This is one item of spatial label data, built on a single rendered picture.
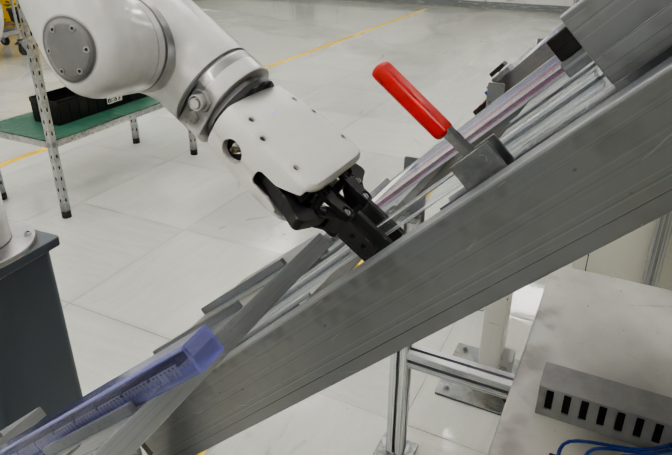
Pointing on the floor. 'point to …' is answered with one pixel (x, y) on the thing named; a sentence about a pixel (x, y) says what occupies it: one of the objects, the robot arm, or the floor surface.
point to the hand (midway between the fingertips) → (370, 233)
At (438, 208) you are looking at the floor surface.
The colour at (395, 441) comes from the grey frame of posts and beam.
